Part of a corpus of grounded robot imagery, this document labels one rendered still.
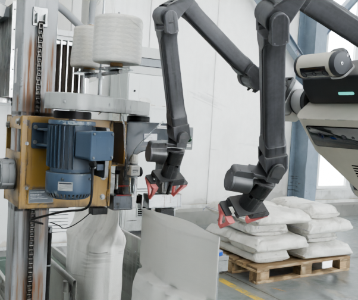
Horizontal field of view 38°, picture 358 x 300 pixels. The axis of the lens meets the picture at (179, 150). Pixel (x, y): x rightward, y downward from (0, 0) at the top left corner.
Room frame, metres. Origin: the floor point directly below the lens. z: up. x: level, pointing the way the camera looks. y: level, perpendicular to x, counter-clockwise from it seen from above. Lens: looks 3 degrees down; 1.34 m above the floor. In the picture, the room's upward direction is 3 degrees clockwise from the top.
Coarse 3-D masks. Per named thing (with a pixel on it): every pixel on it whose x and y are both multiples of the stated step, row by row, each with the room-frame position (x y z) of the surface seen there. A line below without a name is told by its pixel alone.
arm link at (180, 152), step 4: (168, 148) 1.69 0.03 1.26; (172, 148) 1.70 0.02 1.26; (176, 148) 1.70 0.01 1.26; (180, 148) 1.71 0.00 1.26; (168, 152) 1.68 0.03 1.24; (172, 152) 1.69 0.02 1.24; (176, 152) 1.69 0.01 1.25; (180, 152) 1.70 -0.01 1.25; (184, 152) 1.71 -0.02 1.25; (168, 156) 1.70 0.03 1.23; (172, 156) 1.69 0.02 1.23; (176, 156) 1.69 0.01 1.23; (180, 156) 1.70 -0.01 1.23; (168, 160) 1.71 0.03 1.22; (172, 160) 1.70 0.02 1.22; (176, 160) 1.70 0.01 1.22; (180, 160) 1.71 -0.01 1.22; (168, 164) 1.72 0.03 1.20; (172, 164) 1.71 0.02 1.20; (176, 164) 1.71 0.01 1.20
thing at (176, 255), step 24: (144, 216) 1.88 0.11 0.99; (168, 216) 1.78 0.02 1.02; (144, 240) 1.87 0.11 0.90; (168, 240) 1.65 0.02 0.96; (192, 240) 1.56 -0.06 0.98; (216, 240) 1.48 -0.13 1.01; (144, 264) 1.86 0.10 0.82; (168, 264) 1.64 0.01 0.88; (192, 264) 1.56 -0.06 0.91; (216, 264) 1.48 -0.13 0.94; (144, 288) 1.70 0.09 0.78; (168, 288) 1.62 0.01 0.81; (192, 288) 1.55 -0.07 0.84; (216, 288) 1.47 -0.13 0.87
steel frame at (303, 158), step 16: (256, 0) 7.00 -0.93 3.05; (352, 0) 7.91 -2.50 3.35; (304, 16) 7.66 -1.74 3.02; (304, 32) 7.66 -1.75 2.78; (320, 32) 7.36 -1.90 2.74; (288, 48) 7.31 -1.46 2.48; (304, 48) 7.64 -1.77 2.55; (320, 48) 7.37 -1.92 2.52; (304, 144) 7.52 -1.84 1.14; (304, 160) 7.50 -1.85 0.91; (288, 176) 7.62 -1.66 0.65; (304, 176) 7.33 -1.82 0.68; (288, 192) 7.62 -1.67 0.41; (304, 192) 7.32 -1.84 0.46
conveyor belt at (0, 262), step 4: (52, 256) 3.48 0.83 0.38; (0, 260) 3.31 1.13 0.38; (4, 260) 3.32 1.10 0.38; (56, 260) 3.39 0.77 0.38; (0, 264) 3.22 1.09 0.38; (4, 264) 3.22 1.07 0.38; (60, 264) 3.30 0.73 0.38; (0, 268) 3.13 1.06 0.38; (4, 268) 3.14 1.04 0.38; (64, 268) 3.21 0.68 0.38; (4, 272) 3.06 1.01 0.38
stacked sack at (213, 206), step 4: (224, 200) 5.07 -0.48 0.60; (208, 204) 5.04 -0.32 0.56; (212, 204) 4.96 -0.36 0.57; (216, 204) 4.91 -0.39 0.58; (268, 204) 4.94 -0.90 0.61; (272, 204) 4.98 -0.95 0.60; (204, 208) 5.03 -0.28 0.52; (208, 208) 4.95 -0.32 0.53; (212, 208) 4.91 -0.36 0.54; (216, 208) 4.87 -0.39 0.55; (232, 208) 4.72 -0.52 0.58; (216, 212) 4.87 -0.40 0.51; (232, 216) 4.72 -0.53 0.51
